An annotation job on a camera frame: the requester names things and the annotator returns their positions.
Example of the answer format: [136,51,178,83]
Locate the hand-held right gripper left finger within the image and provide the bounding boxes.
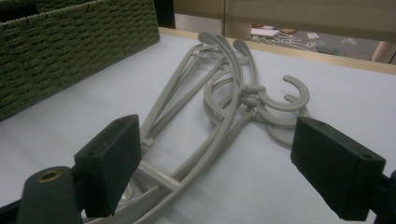
[74,114,143,218]

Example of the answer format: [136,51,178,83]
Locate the white table sheet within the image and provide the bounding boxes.
[0,32,396,224]

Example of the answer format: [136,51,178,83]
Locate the white paper sheet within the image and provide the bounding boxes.
[250,27,280,37]

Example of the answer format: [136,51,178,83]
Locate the grey plastic clothes hanger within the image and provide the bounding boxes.
[124,33,310,224]
[82,31,311,224]
[139,38,297,188]

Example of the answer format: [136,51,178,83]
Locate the green woven basket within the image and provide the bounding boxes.
[0,0,161,122]

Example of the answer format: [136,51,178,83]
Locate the black metal stand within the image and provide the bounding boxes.
[153,0,176,30]

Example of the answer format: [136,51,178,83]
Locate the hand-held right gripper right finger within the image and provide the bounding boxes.
[290,116,387,222]

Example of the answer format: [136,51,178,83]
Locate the white wire hangers on floor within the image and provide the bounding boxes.
[251,32,316,51]

